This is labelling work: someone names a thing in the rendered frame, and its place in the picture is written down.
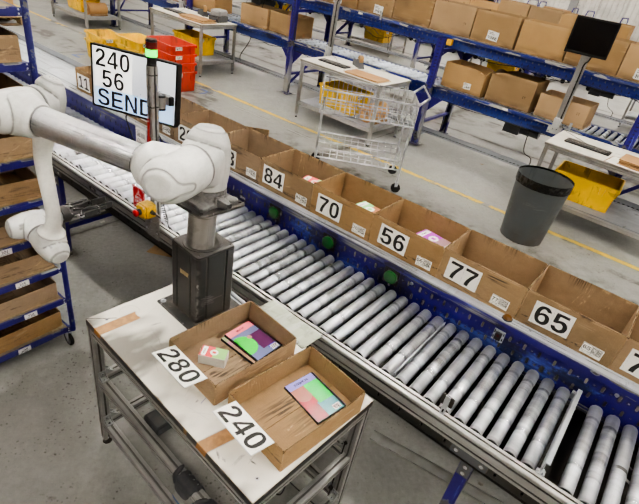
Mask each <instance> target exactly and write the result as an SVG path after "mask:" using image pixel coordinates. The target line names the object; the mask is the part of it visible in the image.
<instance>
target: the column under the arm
mask: <svg viewBox="0 0 639 504"><path fill-rule="evenodd" d="M186 240H187V233H186V234H183V235H180V236H177V237H174V238H173V239H172V279H173V283H172V294H171V295H169V296H166V297H164V298H162V299H159V300H157V302H158V303H159V304H160V305H161V306H162V307H163V308H164V309H165V310H167V311H168V312H169V313H170V314H171V315H172V316H173V317H174V318H175V319H176V320H177V321H178V322H180V323H181V324H182V325H183V326H184V327H185V328H186V329H189V328H192V327H194V326H196V325H198V324H200V323H202V322H204V321H206V320H208V319H211V318H213V317H215V316H217V315H219V314H221V313H224V312H226V311H228V310H230V309H232V308H234V307H237V306H239V305H240V304H238V303H237V302H236V301H235V300H233V299H232V298H231V295H230V294H231V288H232V274H233V261H234V248H235V247H234V244H233V243H231V242H230V241H228V240H227V239H226V238H224V237H223V236H221V235H220V234H219V233H217V232H216V233H215V243H214V247H212V248H211V249H208V250H197V249H193V248H191V247H190V246H188V245H187V243H186Z"/></svg>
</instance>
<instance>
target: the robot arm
mask: <svg viewBox="0 0 639 504"><path fill-rule="evenodd" d="M66 103H67V98H66V91H65V87H64V85H63V83H62V81H61V80H60V79H58V78H56V77H54V76H51V75H43V76H40V77H38V78H37V79H36V80H35V83H34V84H31V85H28V86H23V87H21V86H17V87H9V88H4V89H0V134H3V135H5V134H9V135H14V136H21V137H27V138H32V143H33V158H34V165H35V170H36V175H37V179H38V183H39V187H40V191H41V196H42V200H43V204H44V209H40V210H30V211H26V212H22V213H19V214H17V215H14V216H12V217H10V218H9V219H7V220H6V222H5V230H6V232H7V234H8V235H9V237H10V238H13V239H25V240H27V241H29V242H30V243H31V245H32V247H33V248H34V250H35V251H36V252H37V253H38V254H39V255H40V256H41V257H42V258H43V259H44V260H46V261H48V262H50V263H53V264H54V263H56V264H58V263H62V262H64V261H66V260H67V259H68V257H69V255H70V248H69V245H68V244H67V243H68V241H67V238H66V231H65V230H64V228H62V226H61V225H62V224H63V223H66V222H69V221H71V220H72V218H75V217H80V219H81V220H82V219H84V218H87V217H90V216H93V215H97V214H100V213H101V210H104V209H107V208H110V207H113V202H112V201H108V202H106V197H105V196H102V197H98V198H95V199H91V200H90V198H88V200H87V198H84V199H81V200H77V201H74V202H70V203H65V205H62V206H60V204H59V199H58V194H57V188H56V183H55V177H54V172H53V166H52V150H53V147H54V144H55V143H57V144H60V145H62V146H65V147H67V148H70V149H72V150H75V151H77V152H80V153H82V154H85V155H87V156H90V157H92V158H95V159H97V160H100V161H102V162H105V163H107V164H110V165H112V166H115V167H117V168H120V169H122V170H125V171H127V172H130V173H132V176H133V178H134V180H135V182H136V183H137V184H138V185H140V186H141V187H142V189H143V191H144V192H145V193H146V194H147V196H149V197H150V198H151V199H152V200H154V201H156V202H159V203H162V204H177V203H181V202H185V203H187V204H188V205H190V206H192V207H193V208H195V209H196V210H197V211H198V212H200V213H206V212H208V211H209V210H212V209H216V208H221V209H224V210H230V209H231V208H232V204H236V203H238V198H236V197H234V196H232V195H230V194H228V193H227V183H228V179H229V173H230V165H231V144H230V140H229V137H228V135H227V133H226V132H225V131H224V129H223V128H222V127H220V126H217V125H214V124H208V123H199V124H197V125H196V126H194V127H193V128H192V129H191V130H190V131H189V132H188V134H187V136H186V140H184V142H183V143H182V145H181V146H179V145H172V144H166V143H162V142H157V141H150V142H147V143H145V144H141V143H138V142H136V141H133V140H131V139H128V138H125V137H123V136H120V135H118V134H115V133H113V132H110V131H107V130H105V129H102V128H100V127H97V126H95V125H92V124H89V123H87V122H84V121H82V120H79V119H77V118H74V117H72V116H69V115H66V114H65V112H66ZM104 202H105V203H104ZM100 203H101V204H100ZM97 204H98V206H94V207H87V206H89V205H91V206H93V205H97ZM85 207H87V208H85ZM81 210H82V211H81Z"/></svg>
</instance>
